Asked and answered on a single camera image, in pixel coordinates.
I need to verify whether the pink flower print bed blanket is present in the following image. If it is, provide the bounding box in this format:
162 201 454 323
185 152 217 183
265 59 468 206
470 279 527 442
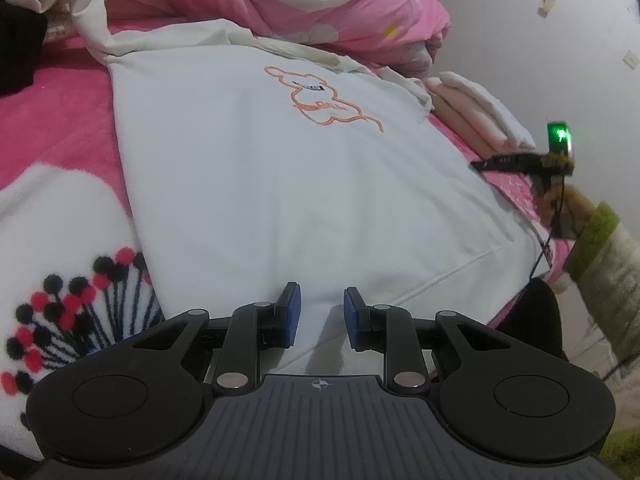
0 19 568 461

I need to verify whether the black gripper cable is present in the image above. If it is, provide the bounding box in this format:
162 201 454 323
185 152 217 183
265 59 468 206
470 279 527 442
529 179 569 282

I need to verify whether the white sweatshirt orange bear print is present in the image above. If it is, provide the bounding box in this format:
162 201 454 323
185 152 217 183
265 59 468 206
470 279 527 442
7 0 553 377

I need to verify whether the folded cream garment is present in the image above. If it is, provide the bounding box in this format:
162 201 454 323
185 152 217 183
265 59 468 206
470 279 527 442
426 71 539 153

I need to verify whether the black garment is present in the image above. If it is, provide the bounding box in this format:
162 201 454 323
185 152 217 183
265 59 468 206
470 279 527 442
0 0 49 97

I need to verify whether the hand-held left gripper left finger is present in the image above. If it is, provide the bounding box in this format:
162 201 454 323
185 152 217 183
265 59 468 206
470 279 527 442
127 282 303 397

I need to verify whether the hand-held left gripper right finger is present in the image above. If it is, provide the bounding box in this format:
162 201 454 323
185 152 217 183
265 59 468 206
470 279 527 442
343 286 511 397

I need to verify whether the person's right hand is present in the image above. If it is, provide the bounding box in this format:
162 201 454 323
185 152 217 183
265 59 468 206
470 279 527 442
536 183 597 239

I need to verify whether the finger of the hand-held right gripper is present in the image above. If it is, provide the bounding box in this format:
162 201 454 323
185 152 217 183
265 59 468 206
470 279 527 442
468 153 543 174

